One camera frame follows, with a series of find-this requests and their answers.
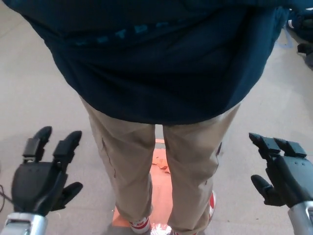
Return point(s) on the orange floor marker sheet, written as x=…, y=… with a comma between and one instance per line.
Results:
x=160, y=191

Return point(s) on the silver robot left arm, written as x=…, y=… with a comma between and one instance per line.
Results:
x=22, y=224

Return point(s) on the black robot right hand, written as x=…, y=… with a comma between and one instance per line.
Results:
x=293, y=181

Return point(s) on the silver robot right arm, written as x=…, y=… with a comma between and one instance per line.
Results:
x=302, y=218

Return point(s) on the navy blue coat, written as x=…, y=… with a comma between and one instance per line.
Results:
x=159, y=73

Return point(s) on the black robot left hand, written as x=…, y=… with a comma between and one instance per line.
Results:
x=36, y=186

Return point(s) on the red white left sneaker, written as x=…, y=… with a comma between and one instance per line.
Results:
x=140, y=224

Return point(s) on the grey black bag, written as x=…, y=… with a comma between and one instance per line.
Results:
x=306, y=54

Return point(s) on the khaki trousers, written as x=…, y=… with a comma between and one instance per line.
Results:
x=132, y=159

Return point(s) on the blue backpack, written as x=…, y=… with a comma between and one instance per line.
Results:
x=302, y=24

